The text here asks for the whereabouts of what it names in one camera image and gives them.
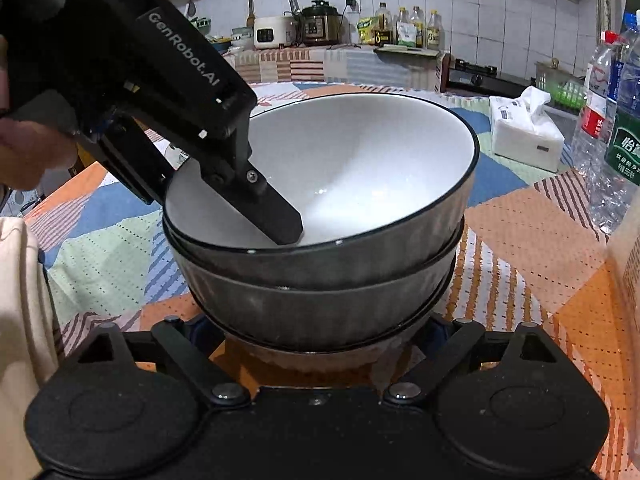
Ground white bowl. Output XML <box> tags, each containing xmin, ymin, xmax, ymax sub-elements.
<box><xmin>166</xmin><ymin>221</ymin><xmax>465</xmax><ymax>353</ymax></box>
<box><xmin>224</xmin><ymin>330</ymin><xmax>416</xmax><ymax>373</ymax></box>

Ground white bowl table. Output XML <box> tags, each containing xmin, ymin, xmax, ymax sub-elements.
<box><xmin>163</xmin><ymin>92</ymin><xmax>480</xmax><ymax>288</ymax></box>

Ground person's left hand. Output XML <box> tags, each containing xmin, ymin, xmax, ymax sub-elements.
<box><xmin>0</xmin><ymin>34</ymin><xmax>79</xmax><ymax>192</ymax></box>

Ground checkered colourful tablecloth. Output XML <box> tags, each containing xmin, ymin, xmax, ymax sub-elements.
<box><xmin>26</xmin><ymin>93</ymin><xmax>639</xmax><ymax>479</ymax></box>

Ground white rice cooker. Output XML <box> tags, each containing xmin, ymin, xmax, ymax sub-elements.
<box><xmin>254</xmin><ymin>14</ymin><xmax>297</xmax><ymax>50</ymax></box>

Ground striped patchwork counter cloth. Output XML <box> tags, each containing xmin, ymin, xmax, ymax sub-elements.
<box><xmin>224</xmin><ymin>44</ymin><xmax>451</xmax><ymax>92</ymax></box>

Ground black pressure cooker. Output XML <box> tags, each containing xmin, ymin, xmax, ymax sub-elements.
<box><xmin>300</xmin><ymin>0</ymin><xmax>343</xmax><ymax>47</ymax></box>

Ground yellow snack bag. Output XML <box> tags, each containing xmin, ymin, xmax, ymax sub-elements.
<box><xmin>357</xmin><ymin>16</ymin><xmax>380</xmax><ymax>46</ymax></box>

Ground cutting board with knife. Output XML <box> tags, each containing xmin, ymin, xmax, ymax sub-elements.
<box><xmin>374</xmin><ymin>44</ymin><xmax>440</xmax><ymax>58</ymax></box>

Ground cooking oil bottle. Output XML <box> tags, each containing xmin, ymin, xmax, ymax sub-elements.
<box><xmin>374</xmin><ymin>1</ymin><xmax>394</xmax><ymax>47</ymax></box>

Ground white tissue box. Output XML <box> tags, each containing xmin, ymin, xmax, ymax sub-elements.
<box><xmin>489</xmin><ymin>86</ymin><xmax>564</xmax><ymax>172</ymax></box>

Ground water bottle green label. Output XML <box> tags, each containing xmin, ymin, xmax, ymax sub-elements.
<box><xmin>587</xmin><ymin>13</ymin><xmax>639</xmax><ymax>235</ymax></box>

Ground water bottle red label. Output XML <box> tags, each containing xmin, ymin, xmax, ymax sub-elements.
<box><xmin>572</xmin><ymin>30</ymin><xmax>618</xmax><ymax>177</ymax></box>

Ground black gas stove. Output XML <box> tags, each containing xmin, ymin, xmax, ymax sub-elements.
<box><xmin>445</xmin><ymin>58</ymin><xmax>532</xmax><ymax>98</ymax></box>

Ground green plastic basket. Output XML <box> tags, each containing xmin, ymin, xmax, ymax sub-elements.
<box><xmin>535</xmin><ymin>58</ymin><xmax>586</xmax><ymax>113</ymax></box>

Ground clear rice bag with handle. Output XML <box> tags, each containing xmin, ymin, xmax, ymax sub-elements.
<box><xmin>606</xmin><ymin>192</ymin><xmax>639</xmax><ymax>468</ymax></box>

